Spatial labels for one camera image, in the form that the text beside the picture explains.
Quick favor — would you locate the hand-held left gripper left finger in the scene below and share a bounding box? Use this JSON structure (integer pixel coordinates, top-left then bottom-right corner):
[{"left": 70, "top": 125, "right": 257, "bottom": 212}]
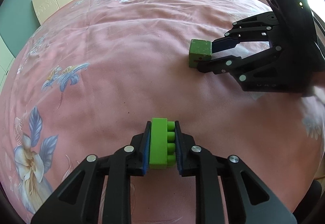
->
[{"left": 30, "top": 120, "right": 153, "bottom": 224}]

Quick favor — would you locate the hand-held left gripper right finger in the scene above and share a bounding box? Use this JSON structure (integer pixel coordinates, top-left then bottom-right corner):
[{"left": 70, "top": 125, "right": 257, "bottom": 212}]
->
[{"left": 175, "top": 120, "right": 297, "bottom": 224}]

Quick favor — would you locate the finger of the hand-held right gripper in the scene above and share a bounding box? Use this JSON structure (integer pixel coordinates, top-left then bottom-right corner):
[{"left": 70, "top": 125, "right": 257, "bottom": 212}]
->
[
  {"left": 212, "top": 12, "right": 279, "bottom": 53},
  {"left": 197, "top": 45, "right": 283, "bottom": 83}
]

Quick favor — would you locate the green studded building block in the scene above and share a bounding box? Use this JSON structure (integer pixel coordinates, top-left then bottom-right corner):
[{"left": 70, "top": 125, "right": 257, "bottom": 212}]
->
[{"left": 148, "top": 117, "right": 177, "bottom": 171}]

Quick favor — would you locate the green wooden cube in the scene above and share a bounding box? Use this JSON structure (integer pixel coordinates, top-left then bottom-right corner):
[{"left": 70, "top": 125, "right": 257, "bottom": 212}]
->
[{"left": 188, "top": 39, "right": 213, "bottom": 69}]

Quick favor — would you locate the pink floral bed sheet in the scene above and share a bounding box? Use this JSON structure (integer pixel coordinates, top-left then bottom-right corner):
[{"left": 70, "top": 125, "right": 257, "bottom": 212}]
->
[{"left": 0, "top": 0, "right": 325, "bottom": 224}]

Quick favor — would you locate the dark rounded object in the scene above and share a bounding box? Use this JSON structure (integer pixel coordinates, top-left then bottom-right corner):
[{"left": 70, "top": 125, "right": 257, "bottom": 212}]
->
[{"left": 293, "top": 180, "right": 325, "bottom": 217}]

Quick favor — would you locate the white wardrobe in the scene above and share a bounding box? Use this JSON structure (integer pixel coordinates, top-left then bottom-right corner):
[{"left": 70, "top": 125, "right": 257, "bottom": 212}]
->
[{"left": 0, "top": 33, "right": 16, "bottom": 90}]

